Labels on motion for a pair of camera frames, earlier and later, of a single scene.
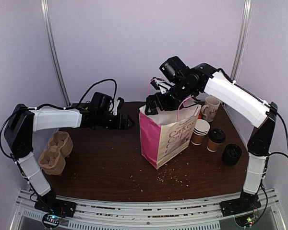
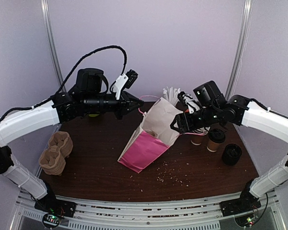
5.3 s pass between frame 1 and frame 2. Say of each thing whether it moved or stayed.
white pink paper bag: moved
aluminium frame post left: stayed
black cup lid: stayed
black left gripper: moved
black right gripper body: moved
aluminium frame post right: stayed
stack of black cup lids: stayed
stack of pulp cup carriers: stayed
